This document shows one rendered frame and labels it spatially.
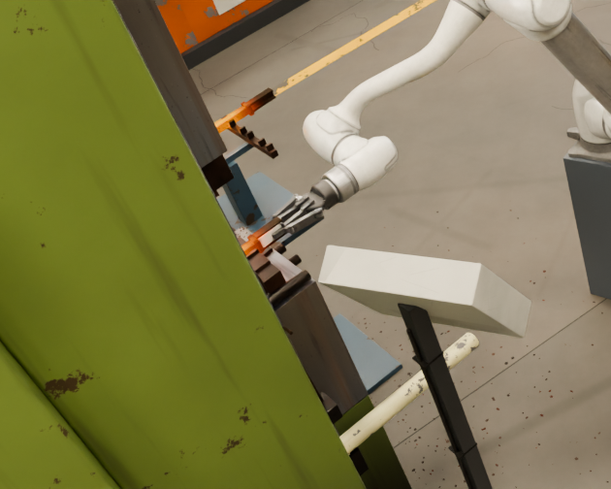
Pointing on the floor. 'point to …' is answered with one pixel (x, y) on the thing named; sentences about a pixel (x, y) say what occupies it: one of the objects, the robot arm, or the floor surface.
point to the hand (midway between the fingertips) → (269, 234)
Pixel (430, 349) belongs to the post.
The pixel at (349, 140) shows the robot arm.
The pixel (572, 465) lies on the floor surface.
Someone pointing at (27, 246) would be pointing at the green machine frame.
